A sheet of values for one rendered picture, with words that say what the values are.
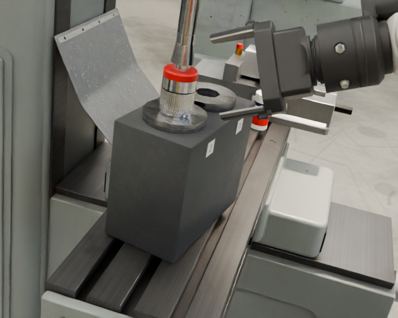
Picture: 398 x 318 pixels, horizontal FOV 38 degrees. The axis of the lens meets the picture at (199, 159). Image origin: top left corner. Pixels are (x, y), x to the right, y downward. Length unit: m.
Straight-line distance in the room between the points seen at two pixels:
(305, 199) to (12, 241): 0.68
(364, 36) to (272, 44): 0.11
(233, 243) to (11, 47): 0.60
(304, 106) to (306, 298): 0.43
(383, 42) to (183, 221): 0.35
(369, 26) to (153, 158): 0.32
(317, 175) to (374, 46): 0.71
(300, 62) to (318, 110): 0.60
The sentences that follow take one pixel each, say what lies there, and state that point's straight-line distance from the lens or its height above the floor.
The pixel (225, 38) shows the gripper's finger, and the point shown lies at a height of 1.25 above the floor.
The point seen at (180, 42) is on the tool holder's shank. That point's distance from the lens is 0.74.
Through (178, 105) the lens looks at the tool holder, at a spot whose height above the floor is 1.16.
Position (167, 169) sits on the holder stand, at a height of 1.09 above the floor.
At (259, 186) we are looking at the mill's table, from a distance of 1.05.
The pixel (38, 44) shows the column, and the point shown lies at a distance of 1.19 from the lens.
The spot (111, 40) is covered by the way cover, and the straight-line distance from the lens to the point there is 1.39.
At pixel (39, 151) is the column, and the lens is 1.29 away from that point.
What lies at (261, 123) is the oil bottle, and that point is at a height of 0.96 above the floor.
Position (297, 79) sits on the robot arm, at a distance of 0.73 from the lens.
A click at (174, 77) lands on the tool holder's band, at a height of 1.20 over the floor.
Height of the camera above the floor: 1.45
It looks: 27 degrees down
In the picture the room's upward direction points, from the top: 9 degrees clockwise
